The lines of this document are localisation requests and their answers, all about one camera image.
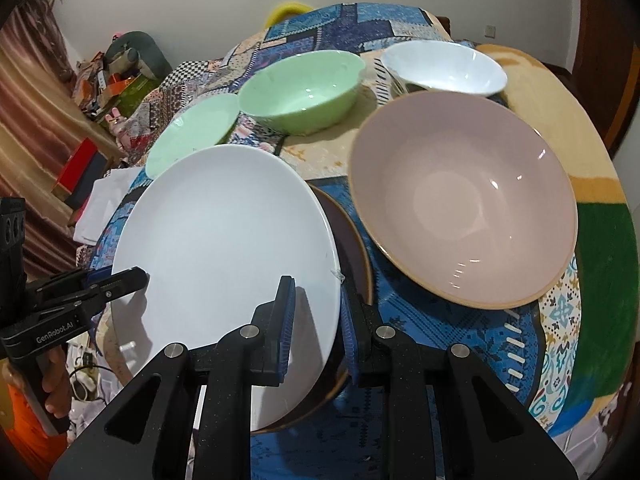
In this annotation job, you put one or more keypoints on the beige fleece blanket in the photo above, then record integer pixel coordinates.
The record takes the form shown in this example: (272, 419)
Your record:
(575, 125)

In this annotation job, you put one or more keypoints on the wooden door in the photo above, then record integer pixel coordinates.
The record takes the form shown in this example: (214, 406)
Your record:
(607, 60)

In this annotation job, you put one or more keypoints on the green armchair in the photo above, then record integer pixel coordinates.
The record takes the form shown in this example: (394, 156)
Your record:
(145, 50)

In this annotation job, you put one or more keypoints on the white power adapter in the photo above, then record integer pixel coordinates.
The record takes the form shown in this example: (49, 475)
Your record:
(82, 380)

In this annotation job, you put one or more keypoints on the person's left hand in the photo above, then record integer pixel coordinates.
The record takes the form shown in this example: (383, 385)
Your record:
(56, 385)

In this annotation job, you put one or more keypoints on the green bowl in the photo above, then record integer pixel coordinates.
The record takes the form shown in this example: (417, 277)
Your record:
(300, 95)

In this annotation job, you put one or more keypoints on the pink rabbit toy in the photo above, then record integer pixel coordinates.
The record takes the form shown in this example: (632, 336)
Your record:
(117, 121)

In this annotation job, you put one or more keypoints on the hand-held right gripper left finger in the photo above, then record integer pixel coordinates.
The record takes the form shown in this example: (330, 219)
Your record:
(285, 332)

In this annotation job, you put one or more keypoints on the white cloth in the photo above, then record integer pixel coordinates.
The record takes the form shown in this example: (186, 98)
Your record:
(105, 200)

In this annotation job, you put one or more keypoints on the white bowl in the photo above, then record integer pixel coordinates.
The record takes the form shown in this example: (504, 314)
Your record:
(440, 65)

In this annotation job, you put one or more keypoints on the green plate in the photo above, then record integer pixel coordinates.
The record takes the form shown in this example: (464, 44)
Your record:
(190, 130)

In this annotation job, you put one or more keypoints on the white plate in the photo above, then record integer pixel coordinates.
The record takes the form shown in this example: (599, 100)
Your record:
(215, 240)

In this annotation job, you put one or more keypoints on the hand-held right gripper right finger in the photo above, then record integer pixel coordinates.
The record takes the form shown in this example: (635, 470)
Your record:
(350, 342)

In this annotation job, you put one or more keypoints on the blue patchwork blanket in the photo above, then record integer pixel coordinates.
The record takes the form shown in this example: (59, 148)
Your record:
(350, 25)

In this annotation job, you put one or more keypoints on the green box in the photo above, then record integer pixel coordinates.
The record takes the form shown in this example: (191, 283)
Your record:
(137, 95)

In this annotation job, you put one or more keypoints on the brown curtain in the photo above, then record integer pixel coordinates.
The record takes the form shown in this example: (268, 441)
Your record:
(35, 125)

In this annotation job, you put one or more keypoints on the pink bowl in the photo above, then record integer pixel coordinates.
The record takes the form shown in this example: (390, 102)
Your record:
(465, 200)

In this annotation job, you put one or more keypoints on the person's left forearm orange sleeve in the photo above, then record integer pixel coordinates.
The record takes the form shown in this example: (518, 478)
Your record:
(20, 410)

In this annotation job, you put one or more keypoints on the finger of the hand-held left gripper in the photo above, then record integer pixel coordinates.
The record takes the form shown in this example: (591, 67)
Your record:
(122, 282)
(95, 276)

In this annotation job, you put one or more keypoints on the red box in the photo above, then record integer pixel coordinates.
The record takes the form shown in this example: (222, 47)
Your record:
(80, 167)

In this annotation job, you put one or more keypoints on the wooden bed end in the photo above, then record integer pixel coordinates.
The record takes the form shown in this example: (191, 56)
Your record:
(444, 22)

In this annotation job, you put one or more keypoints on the white wall socket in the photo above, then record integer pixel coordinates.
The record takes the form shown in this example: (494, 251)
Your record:
(490, 31)

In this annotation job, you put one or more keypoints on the orange box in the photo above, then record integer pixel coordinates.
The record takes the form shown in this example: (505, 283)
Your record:
(114, 87)

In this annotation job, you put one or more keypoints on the brown plate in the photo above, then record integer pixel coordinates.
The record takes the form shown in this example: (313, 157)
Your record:
(351, 260)

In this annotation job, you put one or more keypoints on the yellow stool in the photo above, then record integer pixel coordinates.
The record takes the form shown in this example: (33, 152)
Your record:
(287, 10)

